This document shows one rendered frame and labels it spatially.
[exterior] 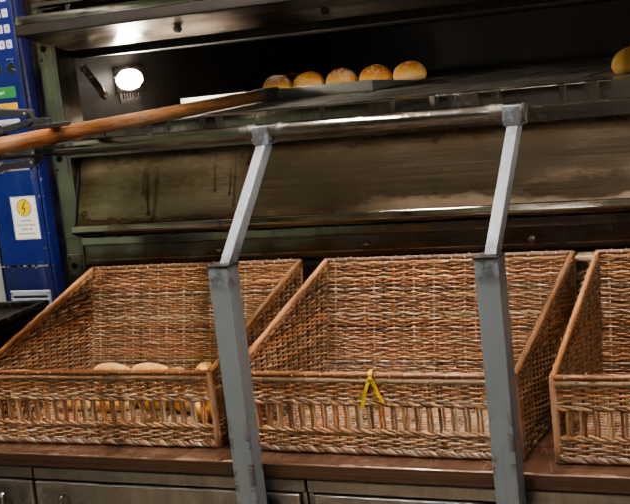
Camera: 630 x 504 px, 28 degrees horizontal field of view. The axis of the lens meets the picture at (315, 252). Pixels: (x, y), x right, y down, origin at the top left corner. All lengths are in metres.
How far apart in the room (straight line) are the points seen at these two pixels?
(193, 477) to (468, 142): 0.88
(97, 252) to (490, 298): 1.30
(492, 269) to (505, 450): 0.30
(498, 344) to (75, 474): 0.94
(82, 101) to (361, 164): 0.76
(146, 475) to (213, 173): 0.76
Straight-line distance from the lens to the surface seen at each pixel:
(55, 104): 3.04
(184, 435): 2.44
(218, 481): 2.37
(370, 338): 2.67
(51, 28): 2.85
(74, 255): 3.07
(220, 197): 2.83
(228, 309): 2.18
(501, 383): 2.03
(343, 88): 3.20
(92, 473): 2.51
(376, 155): 2.68
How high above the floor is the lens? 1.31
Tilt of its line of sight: 9 degrees down
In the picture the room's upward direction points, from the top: 6 degrees counter-clockwise
